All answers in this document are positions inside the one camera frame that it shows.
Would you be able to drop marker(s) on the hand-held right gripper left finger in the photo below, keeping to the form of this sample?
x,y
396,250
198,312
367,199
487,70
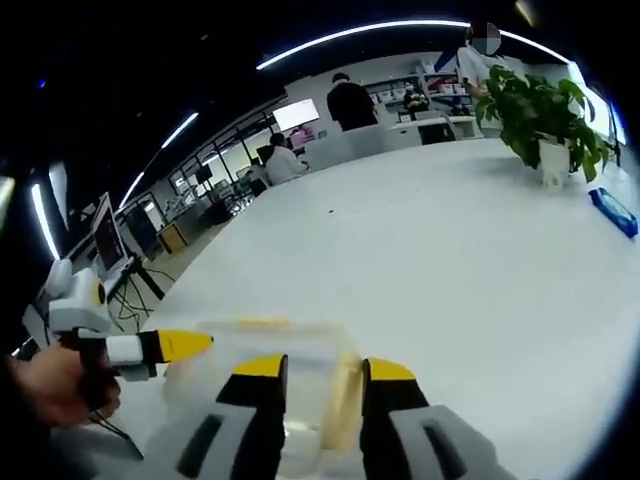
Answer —
x,y
250,420

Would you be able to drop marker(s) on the short ceiling light strip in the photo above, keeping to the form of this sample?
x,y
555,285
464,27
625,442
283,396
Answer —
x,y
42,220

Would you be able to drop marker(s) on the bright white wall screen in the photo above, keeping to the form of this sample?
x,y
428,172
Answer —
x,y
296,114

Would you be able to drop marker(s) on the black monitor on stand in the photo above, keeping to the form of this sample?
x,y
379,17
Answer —
x,y
204,175

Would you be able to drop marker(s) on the black-legged laptop stand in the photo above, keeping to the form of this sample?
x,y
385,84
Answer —
x,y
145,280

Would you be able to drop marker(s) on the white chair back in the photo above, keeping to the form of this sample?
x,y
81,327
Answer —
x,y
345,147

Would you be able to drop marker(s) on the white plant pot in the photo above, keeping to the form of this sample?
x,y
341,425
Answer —
x,y
555,162

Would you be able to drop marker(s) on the clear container with plastic buckle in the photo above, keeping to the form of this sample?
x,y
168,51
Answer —
x,y
310,350

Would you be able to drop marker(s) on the white storage shelf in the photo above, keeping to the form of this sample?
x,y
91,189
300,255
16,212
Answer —
x,y
395,87

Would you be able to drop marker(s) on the broken ceiling light strip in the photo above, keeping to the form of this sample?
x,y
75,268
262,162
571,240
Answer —
x,y
180,130

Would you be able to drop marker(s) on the blue packet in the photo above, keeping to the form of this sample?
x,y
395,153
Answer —
x,y
612,210

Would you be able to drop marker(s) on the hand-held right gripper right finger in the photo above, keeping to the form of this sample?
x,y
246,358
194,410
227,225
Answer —
x,y
385,425

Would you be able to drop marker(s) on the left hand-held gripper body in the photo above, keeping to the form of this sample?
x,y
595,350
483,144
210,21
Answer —
x,y
75,305

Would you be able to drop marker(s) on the green potted plant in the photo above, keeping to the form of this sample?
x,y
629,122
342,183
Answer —
x,y
540,110

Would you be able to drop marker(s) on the person's left hand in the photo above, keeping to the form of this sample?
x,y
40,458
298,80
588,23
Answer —
x,y
55,385

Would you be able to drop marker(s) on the long curved ceiling light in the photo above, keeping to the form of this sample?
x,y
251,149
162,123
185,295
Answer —
x,y
380,29

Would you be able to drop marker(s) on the wooden cabinet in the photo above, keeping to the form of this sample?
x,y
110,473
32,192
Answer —
x,y
172,237

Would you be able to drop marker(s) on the silver laptop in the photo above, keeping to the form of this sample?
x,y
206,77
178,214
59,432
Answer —
x,y
107,235

